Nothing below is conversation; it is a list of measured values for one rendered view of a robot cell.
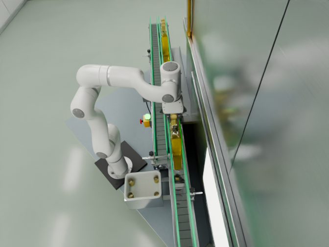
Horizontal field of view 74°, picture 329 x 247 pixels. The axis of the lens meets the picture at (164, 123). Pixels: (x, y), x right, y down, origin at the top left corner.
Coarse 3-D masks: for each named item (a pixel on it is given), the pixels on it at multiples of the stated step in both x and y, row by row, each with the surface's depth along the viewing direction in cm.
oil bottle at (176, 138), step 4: (172, 132) 125; (172, 136) 124; (176, 136) 124; (180, 136) 124; (172, 140) 126; (176, 140) 126; (180, 140) 126; (172, 144) 129; (176, 144) 129; (180, 144) 129; (172, 148) 133; (176, 148) 133; (180, 148) 133; (172, 152) 137; (176, 152) 136; (180, 152) 136
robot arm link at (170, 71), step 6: (162, 66) 88; (168, 66) 88; (174, 66) 87; (180, 66) 88; (162, 72) 87; (168, 72) 86; (174, 72) 86; (180, 72) 88; (162, 78) 89; (168, 78) 87; (174, 78) 87; (180, 78) 90; (180, 84) 93; (180, 90) 95
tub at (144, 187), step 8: (128, 176) 139; (136, 176) 140; (144, 176) 141; (152, 176) 141; (160, 176) 135; (128, 184) 138; (136, 184) 141; (144, 184) 140; (152, 184) 140; (160, 184) 132; (128, 192) 136; (136, 192) 138; (144, 192) 137; (152, 192) 137; (160, 192) 129
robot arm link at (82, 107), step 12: (84, 96) 103; (96, 96) 110; (72, 108) 101; (84, 108) 101; (96, 108) 119; (96, 120) 115; (96, 132) 123; (96, 144) 129; (108, 144) 129; (108, 156) 134
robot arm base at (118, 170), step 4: (120, 160) 152; (124, 160) 158; (128, 160) 170; (112, 164) 151; (116, 164) 152; (120, 164) 154; (124, 164) 159; (128, 164) 168; (108, 168) 167; (112, 168) 157; (116, 168) 156; (120, 168) 158; (124, 168) 161; (128, 168) 166; (108, 172) 165; (112, 172) 163; (116, 172) 161; (120, 172) 161; (124, 172) 164; (128, 172) 164; (112, 176) 163; (116, 176) 162; (120, 176) 162; (124, 176) 162
